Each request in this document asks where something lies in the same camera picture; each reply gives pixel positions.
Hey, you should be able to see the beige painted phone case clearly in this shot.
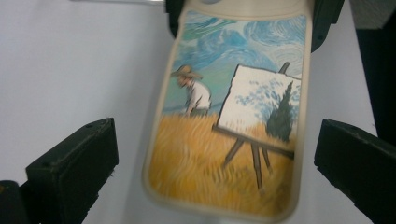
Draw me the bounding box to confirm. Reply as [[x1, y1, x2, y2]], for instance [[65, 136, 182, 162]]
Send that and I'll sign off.
[[142, 0, 314, 223]]

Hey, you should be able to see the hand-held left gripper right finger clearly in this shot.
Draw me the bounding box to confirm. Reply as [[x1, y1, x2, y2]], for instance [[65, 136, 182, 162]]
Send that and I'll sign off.
[[314, 118, 396, 224]]

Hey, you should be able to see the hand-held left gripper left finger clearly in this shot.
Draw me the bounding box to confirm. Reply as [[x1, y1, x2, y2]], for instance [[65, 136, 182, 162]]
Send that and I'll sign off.
[[25, 117, 120, 224]]

